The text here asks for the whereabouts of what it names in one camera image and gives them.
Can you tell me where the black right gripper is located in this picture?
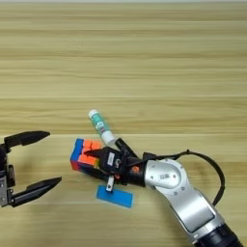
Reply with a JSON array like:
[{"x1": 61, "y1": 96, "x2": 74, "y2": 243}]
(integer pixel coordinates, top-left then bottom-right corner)
[{"x1": 79, "y1": 147, "x2": 147, "y2": 193}]

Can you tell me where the multicolour puzzle cube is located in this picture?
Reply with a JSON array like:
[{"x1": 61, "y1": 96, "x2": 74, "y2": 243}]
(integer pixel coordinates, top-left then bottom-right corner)
[{"x1": 69, "y1": 138, "x2": 104, "y2": 174}]

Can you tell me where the blue rectangular eraser block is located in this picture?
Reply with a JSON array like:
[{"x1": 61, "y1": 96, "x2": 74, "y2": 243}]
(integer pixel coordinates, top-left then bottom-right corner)
[{"x1": 96, "y1": 184, "x2": 135, "y2": 209}]

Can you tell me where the white green glue stick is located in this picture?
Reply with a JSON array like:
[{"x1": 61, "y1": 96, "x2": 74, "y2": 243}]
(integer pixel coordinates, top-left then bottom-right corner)
[{"x1": 88, "y1": 108, "x2": 117, "y2": 146}]

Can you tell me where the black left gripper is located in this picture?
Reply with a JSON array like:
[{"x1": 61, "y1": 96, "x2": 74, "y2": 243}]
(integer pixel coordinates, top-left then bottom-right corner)
[{"x1": 0, "y1": 130, "x2": 63, "y2": 208}]

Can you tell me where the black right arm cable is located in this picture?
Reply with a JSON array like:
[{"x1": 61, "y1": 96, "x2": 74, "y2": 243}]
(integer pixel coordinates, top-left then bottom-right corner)
[{"x1": 143, "y1": 149, "x2": 227, "y2": 207}]

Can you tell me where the black box with white label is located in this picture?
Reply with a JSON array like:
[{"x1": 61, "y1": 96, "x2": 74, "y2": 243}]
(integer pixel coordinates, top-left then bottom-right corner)
[{"x1": 98, "y1": 148, "x2": 125, "y2": 177}]

